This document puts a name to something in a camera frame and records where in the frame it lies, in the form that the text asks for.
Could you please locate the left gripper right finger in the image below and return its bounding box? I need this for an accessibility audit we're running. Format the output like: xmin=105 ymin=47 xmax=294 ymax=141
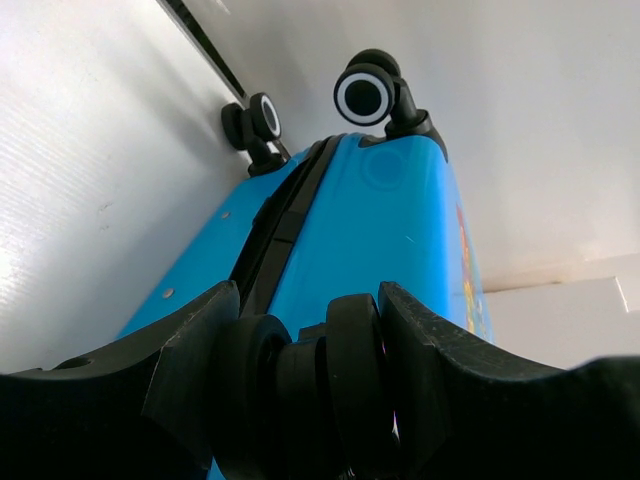
xmin=378 ymin=282 xmax=639 ymax=479

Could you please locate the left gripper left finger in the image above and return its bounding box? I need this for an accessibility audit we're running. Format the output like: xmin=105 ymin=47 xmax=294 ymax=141
xmin=1 ymin=281 xmax=239 ymax=479

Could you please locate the blue hard-shell suitcase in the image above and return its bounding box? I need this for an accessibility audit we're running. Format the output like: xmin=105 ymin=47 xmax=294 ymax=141
xmin=117 ymin=48 xmax=496 ymax=480

